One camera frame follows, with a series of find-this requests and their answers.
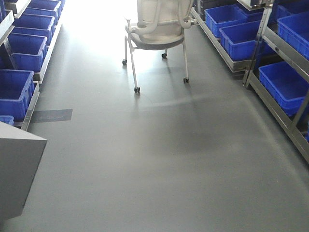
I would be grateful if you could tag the blue bin on right shelf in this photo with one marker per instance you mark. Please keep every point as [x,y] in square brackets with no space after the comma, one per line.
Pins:
[239,40]

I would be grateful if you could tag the blue bin on shelf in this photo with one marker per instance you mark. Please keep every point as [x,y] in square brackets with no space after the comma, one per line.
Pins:
[239,40]
[16,91]
[28,51]

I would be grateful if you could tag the blue bin lower right shelf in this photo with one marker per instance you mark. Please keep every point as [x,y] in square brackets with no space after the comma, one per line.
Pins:
[285,85]

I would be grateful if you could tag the blue bin on left shelf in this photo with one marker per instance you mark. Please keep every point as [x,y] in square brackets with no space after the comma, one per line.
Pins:
[28,51]
[16,91]

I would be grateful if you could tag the white office chair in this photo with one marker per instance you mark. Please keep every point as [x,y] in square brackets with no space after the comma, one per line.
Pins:
[161,25]

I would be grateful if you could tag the gray metal box corner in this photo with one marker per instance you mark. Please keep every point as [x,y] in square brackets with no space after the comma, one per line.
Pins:
[20,156]

